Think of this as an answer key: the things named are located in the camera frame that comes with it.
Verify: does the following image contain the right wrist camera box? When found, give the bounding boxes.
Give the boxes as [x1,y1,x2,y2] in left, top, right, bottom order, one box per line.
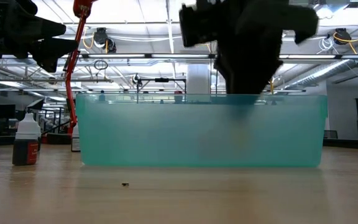
[178,2,219,48]

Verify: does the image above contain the distant black rig frame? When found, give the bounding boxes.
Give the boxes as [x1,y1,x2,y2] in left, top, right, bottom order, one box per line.
[137,77,188,103]

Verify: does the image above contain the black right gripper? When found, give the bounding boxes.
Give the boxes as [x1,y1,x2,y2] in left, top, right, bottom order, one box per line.
[213,0,319,121]

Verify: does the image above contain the translucent green plastic bin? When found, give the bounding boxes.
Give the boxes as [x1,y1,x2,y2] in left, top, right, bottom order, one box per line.
[75,93,328,168]

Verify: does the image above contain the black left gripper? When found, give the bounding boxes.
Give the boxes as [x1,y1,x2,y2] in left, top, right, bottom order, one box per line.
[0,9,80,73]

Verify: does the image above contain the black ceiling cable reel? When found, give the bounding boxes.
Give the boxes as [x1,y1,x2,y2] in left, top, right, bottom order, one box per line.
[93,27,108,47]
[106,39,117,54]
[334,27,352,45]

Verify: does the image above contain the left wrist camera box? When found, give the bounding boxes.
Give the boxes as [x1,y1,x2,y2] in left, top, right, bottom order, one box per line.
[14,0,39,16]

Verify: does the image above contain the silver ventilation duct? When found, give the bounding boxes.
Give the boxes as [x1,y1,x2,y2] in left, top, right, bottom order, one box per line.
[284,58,358,91]

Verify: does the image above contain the small red food colouring bottle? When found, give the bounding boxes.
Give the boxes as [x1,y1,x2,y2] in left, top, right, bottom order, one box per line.
[12,113,40,166]

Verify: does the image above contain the white building column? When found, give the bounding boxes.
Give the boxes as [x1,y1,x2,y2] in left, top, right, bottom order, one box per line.
[186,63,211,96]

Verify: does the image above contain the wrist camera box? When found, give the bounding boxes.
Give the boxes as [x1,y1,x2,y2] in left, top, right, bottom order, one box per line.
[178,2,219,48]
[14,0,39,16]

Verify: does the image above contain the small white-capped dropper bottle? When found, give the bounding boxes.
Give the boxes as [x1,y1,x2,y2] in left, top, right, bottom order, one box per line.
[70,123,81,152]

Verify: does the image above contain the black monitor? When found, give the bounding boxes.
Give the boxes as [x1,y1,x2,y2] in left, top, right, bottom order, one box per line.
[0,104,16,119]

